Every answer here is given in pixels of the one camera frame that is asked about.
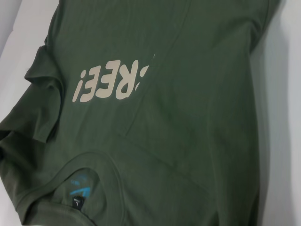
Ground dark green FREE t-shirt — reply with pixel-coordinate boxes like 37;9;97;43
0;0;301;226

